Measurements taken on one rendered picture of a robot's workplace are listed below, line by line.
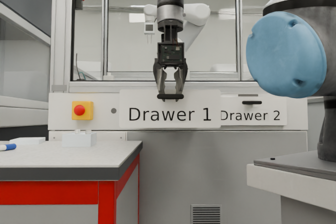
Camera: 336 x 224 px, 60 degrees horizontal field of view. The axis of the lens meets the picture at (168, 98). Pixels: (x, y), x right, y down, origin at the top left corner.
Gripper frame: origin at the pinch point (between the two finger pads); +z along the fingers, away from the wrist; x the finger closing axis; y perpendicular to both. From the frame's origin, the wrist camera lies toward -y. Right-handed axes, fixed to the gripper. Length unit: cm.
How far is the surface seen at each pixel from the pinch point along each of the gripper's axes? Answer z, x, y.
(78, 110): 3.2, -33.2, -25.4
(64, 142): 13.2, -31.3, -5.6
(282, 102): 0, 44, -31
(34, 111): 2, -80, -95
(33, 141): 13.6, -44.3, -14.3
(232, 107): 1.9, 24.7, -31.0
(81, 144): 13.6, -26.4, -6.0
